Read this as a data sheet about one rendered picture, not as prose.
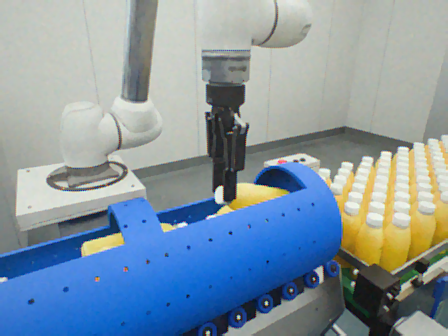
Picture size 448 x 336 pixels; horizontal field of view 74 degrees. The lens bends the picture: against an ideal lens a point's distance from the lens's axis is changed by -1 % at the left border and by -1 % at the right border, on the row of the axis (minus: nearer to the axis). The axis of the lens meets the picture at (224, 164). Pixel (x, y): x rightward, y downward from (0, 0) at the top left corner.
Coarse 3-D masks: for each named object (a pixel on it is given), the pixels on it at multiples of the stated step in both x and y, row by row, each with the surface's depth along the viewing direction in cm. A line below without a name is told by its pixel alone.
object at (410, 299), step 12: (432, 276) 85; (444, 276) 90; (408, 288) 81; (420, 288) 82; (432, 288) 88; (408, 300) 80; (420, 300) 86; (432, 300) 91; (360, 312) 97; (384, 312) 74; (396, 312) 78; (408, 312) 84; (336, 324) 137; (372, 324) 76; (384, 324) 77
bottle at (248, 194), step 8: (240, 184) 66; (248, 184) 67; (240, 192) 64; (248, 192) 65; (256, 192) 66; (264, 192) 68; (272, 192) 69; (280, 192) 71; (288, 192) 73; (232, 200) 64; (240, 200) 64; (248, 200) 65; (256, 200) 66; (264, 200) 67; (232, 208) 66; (240, 208) 65
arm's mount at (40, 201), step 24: (48, 168) 119; (120, 168) 121; (24, 192) 99; (48, 192) 100; (72, 192) 101; (96, 192) 101; (120, 192) 102; (144, 192) 106; (24, 216) 87; (48, 216) 91; (72, 216) 95
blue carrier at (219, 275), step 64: (320, 192) 68; (0, 256) 58; (64, 256) 65; (128, 256) 47; (192, 256) 51; (256, 256) 57; (320, 256) 67; (0, 320) 39; (64, 320) 41; (128, 320) 46; (192, 320) 53
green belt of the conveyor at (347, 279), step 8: (440, 256) 93; (432, 264) 90; (344, 272) 87; (408, 272) 86; (416, 272) 87; (344, 280) 84; (352, 280) 84; (400, 280) 84; (408, 280) 84; (344, 288) 83; (352, 288) 82; (344, 296) 83; (352, 296) 81; (368, 312) 77
